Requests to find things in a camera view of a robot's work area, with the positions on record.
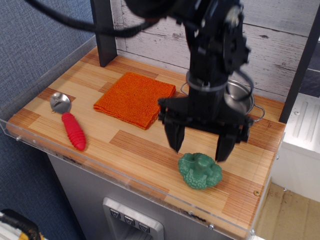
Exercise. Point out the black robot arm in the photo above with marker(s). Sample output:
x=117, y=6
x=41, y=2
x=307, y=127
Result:
x=214, y=35

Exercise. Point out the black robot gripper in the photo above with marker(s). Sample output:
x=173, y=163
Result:
x=175, y=118

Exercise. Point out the right dark vertical post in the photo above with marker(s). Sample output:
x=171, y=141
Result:
x=304, y=62

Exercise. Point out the left dark vertical post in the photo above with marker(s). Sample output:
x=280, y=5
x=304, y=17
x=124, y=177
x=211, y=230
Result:
x=106, y=45

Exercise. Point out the white toy sink unit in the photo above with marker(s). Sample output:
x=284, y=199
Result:
x=297, y=164

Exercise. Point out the orange folded cloth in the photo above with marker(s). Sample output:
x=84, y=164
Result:
x=134, y=99

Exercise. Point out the silver dispenser button panel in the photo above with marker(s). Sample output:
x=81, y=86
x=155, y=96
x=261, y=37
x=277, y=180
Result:
x=126, y=223

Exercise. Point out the dark vertical post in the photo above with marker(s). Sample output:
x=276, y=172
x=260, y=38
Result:
x=304, y=62
x=106, y=45

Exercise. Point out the green toy broccoli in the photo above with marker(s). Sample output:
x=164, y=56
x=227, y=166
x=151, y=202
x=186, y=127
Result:
x=199, y=171

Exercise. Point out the red handled ice cream scoop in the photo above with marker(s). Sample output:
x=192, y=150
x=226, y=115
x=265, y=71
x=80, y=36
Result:
x=60, y=103

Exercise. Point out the grey toy fridge cabinet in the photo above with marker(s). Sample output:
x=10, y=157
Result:
x=86, y=190

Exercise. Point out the stainless steel pot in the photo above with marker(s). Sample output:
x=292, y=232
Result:
x=229, y=102

